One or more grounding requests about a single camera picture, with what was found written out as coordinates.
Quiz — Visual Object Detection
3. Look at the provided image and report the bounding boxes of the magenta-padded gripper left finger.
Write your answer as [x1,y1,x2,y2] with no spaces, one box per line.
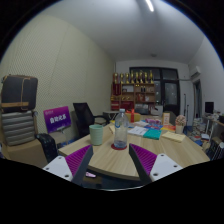
[42,144,95,187]

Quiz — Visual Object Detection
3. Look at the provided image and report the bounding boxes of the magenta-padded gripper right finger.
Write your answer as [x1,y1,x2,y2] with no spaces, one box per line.
[128,143,184,186]

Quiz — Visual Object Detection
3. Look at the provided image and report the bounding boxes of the clear plastic water bottle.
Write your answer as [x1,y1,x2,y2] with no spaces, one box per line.
[113,108,130,150]

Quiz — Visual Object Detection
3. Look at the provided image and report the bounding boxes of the black suitcase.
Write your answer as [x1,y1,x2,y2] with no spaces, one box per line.
[35,133,59,164]

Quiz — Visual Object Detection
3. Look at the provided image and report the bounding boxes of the pale yellow book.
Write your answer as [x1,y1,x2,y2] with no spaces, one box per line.
[161,130,187,144]

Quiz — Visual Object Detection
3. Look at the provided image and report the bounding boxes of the teal book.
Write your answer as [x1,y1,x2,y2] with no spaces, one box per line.
[142,128,163,141]

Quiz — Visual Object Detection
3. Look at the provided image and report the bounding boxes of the orange book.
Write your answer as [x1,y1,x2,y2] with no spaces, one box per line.
[159,124,177,132]

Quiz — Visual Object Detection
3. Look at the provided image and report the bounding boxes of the blue printed packet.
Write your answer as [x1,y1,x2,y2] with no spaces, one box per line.
[143,123,164,131]

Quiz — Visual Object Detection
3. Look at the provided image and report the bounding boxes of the white paper booklet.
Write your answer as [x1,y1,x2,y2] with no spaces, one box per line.
[127,125,150,137]

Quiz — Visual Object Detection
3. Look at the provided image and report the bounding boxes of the orange standing card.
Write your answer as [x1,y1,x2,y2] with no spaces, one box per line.
[161,112,171,126]

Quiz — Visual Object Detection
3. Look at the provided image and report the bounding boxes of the purple sign board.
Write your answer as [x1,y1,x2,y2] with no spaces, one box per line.
[43,105,72,134]

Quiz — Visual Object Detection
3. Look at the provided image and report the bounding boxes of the pink flowers in white pot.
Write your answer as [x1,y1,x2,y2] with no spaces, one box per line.
[174,114,187,135]

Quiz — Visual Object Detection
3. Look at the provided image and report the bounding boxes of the light green cup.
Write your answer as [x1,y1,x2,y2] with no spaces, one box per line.
[88,124,105,147]

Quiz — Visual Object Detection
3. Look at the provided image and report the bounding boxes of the flat round red coaster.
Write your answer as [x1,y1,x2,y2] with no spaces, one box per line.
[110,142,128,151]

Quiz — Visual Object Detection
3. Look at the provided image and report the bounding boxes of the silver ribbed suitcase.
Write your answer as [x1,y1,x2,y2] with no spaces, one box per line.
[0,110,37,147]

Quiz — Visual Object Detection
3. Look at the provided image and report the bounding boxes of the yellow gift box red ribbon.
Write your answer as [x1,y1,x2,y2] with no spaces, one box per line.
[125,111,142,123]

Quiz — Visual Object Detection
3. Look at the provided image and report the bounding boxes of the black office chair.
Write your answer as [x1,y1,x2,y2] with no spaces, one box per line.
[72,102,109,138]

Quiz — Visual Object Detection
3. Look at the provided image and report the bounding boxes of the long wooden side desk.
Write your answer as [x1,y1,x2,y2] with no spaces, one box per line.
[201,114,224,158]

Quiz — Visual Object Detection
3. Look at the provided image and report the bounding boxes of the black computer monitor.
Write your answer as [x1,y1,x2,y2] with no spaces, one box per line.
[204,101,215,115]

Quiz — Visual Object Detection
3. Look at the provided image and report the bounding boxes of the dark framed glass door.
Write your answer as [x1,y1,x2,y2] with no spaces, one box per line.
[129,66,181,117]

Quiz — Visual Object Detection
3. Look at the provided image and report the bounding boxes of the wooden shelf unit with trophies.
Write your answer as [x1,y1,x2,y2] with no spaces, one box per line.
[109,69,156,112]

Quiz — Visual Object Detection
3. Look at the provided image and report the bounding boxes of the dark grey bag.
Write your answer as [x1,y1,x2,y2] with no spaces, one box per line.
[0,74,39,113]

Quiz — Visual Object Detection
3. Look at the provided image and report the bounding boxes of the ceiling tube light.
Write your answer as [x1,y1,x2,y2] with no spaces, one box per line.
[144,0,156,13]

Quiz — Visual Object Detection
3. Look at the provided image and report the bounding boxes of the white wall air conditioner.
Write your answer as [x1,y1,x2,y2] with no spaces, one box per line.
[188,65,203,80]

